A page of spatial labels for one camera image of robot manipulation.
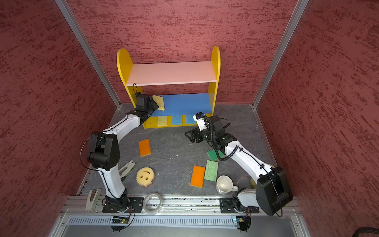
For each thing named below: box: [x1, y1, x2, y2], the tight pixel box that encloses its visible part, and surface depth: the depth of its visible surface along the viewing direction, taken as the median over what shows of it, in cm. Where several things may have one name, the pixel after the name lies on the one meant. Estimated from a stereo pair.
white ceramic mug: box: [216, 175, 239, 195], surface depth 76 cm
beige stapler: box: [85, 188, 102, 212], surface depth 76 cm
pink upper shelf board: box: [126, 61, 218, 87], surface depth 85 cm
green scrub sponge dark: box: [206, 149, 226, 161], surface depth 94 cm
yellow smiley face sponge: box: [135, 166, 155, 188], surface depth 83 cm
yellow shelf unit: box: [116, 45, 221, 129], surface depth 81 cm
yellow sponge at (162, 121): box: [157, 116, 168, 127], surface depth 109 cm
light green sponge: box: [204, 159, 219, 182], surface depth 87 cm
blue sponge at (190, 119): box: [186, 114, 196, 124], surface depth 111 cm
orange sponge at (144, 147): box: [138, 138, 152, 158], surface depth 97 cm
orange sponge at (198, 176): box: [190, 165, 206, 189], surface depth 85 cm
